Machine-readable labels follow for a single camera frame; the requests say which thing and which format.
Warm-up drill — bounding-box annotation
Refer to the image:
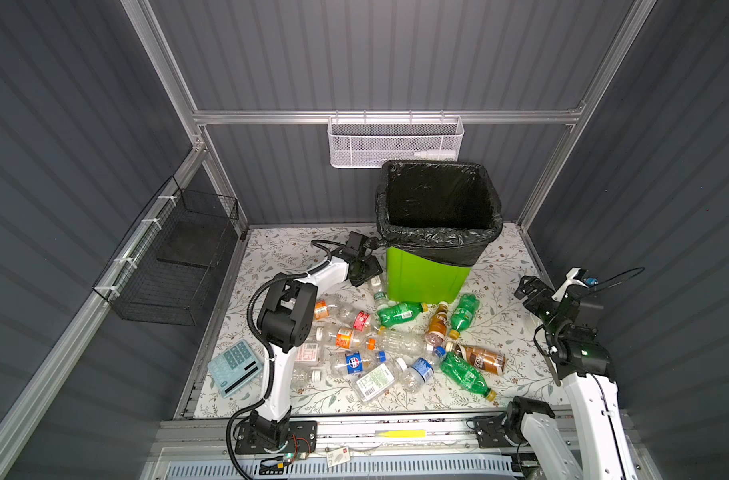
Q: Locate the black wire wall basket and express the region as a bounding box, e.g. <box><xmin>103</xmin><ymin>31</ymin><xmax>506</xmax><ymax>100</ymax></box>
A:
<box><xmin>94</xmin><ymin>181</ymin><xmax>240</xmax><ymax>327</ymax></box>

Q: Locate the black bin liner bag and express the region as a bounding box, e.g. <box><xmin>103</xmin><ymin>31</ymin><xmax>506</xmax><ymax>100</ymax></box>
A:
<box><xmin>375</xmin><ymin>160</ymin><xmax>504</xmax><ymax>267</ymax></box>

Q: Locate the clear ribbed empty bottle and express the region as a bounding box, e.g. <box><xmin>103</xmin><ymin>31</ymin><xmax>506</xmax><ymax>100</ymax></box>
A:
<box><xmin>290</xmin><ymin>365</ymin><xmax>324</xmax><ymax>390</ymax></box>

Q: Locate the Pepsi label clear bottle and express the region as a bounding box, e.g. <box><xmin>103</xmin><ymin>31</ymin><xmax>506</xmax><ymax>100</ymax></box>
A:
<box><xmin>330</xmin><ymin>351</ymin><xmax>388</xmax><ymax>378</ymax></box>

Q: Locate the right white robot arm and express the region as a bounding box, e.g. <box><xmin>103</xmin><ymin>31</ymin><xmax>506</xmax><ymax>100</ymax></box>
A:
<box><xmin>503</xmin><ymin>267</ymin><xmax>643</xmax><ymax>479</ymax></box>

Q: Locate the white tag on rail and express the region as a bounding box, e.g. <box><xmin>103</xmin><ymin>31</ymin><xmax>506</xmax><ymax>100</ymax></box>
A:
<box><xmin>326</xmin><ymin>447</ymin><xmax>352</xmax><ymax>468</ymax></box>

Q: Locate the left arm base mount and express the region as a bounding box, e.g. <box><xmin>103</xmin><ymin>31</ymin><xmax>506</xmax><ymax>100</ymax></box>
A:
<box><xmin>234</xmin><ymin>420</ymin><xmax>318</xmax><ymax>455</ymax></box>

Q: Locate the clear bottle orange label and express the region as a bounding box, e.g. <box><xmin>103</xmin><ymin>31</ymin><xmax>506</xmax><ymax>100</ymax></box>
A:
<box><xmin>314</xmin><ymin>298</ymin><xmax>356</xmax><ymax>324</ymax></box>

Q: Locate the black corrugated cable left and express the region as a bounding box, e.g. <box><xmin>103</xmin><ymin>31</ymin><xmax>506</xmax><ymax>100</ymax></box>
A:
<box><xmin>224</xmin><ymin>238</ymin><xmax>348</xmax><ymax>480</ymax></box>

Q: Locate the clear bottle blue label front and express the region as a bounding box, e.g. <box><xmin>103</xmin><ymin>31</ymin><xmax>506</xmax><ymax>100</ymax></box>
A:
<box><xmin>401</xmin><ymin>357</ymin><xmax>435</xmax><ymax>394</ymax></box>

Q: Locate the green bottle yellow cap left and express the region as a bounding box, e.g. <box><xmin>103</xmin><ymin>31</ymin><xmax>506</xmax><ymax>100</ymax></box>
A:
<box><xmin>377</xmin><ymin>301</ymin><xmax>429</xmax><ymax>329</ymax></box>

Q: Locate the brown Nescafe bottle upright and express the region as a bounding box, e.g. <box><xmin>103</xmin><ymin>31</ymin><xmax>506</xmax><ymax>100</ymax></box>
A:
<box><xmin>425</xmin><ymin>302</ymin><xmax>449</xmax><ymax>347</ymax></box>

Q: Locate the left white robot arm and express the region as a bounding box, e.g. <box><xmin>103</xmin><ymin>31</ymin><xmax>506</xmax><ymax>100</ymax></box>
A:
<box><xmin>246</xmin><ymin>232</ymin><xmax>384</xmax><ymax>424</ymax></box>

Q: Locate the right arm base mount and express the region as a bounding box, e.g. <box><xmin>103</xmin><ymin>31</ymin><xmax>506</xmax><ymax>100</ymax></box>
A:
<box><xmin>472</xmin><ymin>414</ymin><xmax>525</xmax><ymax>448</ymax></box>

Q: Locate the clear crumpled bottle centre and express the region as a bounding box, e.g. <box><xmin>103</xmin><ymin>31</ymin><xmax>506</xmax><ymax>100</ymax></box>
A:
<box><xmin>375</xmin><ymin>329</ymin><xmax>434</xmax><ymax>357</ymax></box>

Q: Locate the white wire wall basket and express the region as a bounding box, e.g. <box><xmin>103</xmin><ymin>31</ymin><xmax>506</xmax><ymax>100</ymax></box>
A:
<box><xmin>326</xmin><ymin>116</ymin><xmax>465</xmax><ymax>169</ymax></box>

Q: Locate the clear bottle pink label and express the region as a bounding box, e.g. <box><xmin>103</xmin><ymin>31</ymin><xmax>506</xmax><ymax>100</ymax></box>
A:
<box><xmin>296</xmin><ymin>342</ymin><xmax>326</xmax><ymax>367</ymax></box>

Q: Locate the brown Nescafe bottle lying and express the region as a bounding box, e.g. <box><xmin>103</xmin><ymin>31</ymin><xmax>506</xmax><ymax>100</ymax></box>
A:
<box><xmin>447</xmin><ymin>342</ymin><xmax>506</xmax><ymax>376</ymax></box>

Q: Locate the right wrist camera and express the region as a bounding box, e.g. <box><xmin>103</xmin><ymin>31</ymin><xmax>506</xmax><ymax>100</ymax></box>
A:
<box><xmin>552</xmin><ymin>267</ymin><xmax>599</xmax><ymax>302</ymax></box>

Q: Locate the clear bottle orange cap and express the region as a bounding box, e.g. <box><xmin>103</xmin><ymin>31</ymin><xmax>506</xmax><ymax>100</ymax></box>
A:
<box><xmin>314</xmin><ymin>326</ymin><xmax>377</xmax><ymax>350</ymax></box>

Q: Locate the clear bottle red label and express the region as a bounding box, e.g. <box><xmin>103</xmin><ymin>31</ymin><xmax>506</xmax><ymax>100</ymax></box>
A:
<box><xmin>352</xmin><ymin>310</ymin><xmax>373</xmax><ymax>333</ymax></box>

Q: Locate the clear bottle white green label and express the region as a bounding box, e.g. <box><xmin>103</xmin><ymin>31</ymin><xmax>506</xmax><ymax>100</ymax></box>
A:
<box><xmin>350</xmin><ymin>358</ymin><xmax>407</xmax><ymax>403</ymax></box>

